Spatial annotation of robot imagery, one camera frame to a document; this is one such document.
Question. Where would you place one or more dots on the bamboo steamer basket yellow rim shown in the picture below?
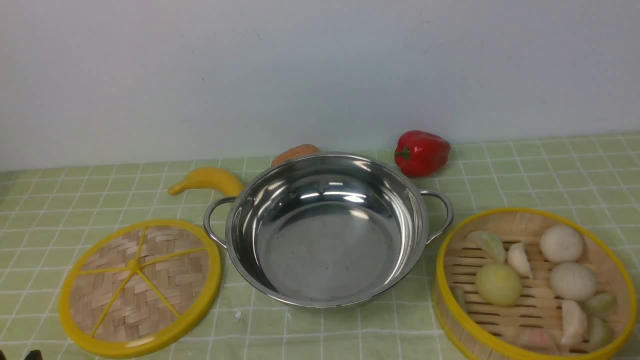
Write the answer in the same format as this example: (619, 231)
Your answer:
(484, 331)

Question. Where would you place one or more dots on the white dumpling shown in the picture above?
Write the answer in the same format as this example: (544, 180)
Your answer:
(574, 323)
(517, 259)

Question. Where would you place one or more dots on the woven bamboo steamer lid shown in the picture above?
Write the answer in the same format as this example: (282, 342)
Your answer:
(140, 289)

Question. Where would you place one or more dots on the red bell pepper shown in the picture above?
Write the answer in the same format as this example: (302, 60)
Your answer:
(420, 154)

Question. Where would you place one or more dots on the yellow banana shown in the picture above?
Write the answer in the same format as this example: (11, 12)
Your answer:
(214, 178)

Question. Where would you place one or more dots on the green checkered tablecloth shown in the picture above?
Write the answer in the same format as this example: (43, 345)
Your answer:
(50, 216)

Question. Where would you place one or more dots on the pale yellow round bun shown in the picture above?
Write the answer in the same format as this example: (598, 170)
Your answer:
(498, 284)

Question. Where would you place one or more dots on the pink dumpling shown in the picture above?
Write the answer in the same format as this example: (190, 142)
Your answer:
(536, 339)

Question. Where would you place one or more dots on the stainless steel pot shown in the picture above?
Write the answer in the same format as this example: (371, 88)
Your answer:
(328, 229)

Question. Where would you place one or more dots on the white round bun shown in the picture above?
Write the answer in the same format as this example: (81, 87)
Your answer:
(573, 281)
(561, 243)

